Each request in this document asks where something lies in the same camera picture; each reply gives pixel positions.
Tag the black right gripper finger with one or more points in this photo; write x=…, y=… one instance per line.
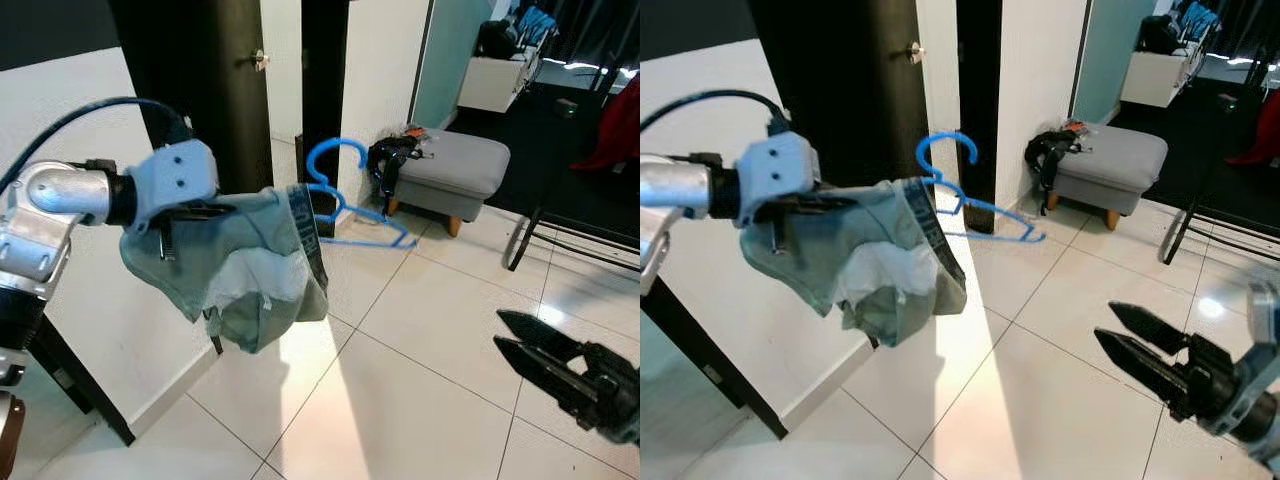
x=545, y=338
x=1155, y=330
x=1150, y=375
x=550, y=385

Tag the grey-green shorts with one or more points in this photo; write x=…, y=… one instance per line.
x=250, y=240
x=870, y=230

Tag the blue plastic clothes hanger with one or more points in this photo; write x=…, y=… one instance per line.
x=340, y=142
x=948, y=136

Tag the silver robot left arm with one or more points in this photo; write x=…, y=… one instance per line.
x=680, y=185
x=60, y=190

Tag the blue hanger bunch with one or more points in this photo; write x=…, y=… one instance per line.
x=1200, y=20
x=535, y=25

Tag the black metal clothes rack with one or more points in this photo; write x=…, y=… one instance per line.
x=1172, y=240
x=520, y=232

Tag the black wooden panel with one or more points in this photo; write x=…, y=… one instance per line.
x=710, y=350
x=80, y=385

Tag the dark brown door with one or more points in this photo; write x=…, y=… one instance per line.
x=190, y=80
x=840, y=80

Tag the metal door knob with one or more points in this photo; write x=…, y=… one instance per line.
x=260, y=60
x=913, y=52

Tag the grey ottoman wooden feet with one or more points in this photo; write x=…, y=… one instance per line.
x=450, y=160
x=1110, y=155

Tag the black rug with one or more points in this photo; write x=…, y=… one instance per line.
x=1200, y=150
x=540, y=150

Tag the red garment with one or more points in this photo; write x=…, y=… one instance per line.
x=1262, y=135
x=615, y=130

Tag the small grey box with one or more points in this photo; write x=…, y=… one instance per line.
x=1229, y=100
x=566, y=105

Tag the white cabinet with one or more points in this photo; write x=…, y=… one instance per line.
x=1150, y=80
x=490, y=85

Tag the frosted glass door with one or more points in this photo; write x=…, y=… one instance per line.
x=445, y=60
x=1105, y=60

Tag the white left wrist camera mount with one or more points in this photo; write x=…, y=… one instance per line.
x=175, y=175
x=785, y=170

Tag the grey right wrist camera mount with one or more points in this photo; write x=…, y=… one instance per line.
x=1262, y=310

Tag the black door frame post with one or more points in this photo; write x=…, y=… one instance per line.
x=980, y=100
x=325, y=100

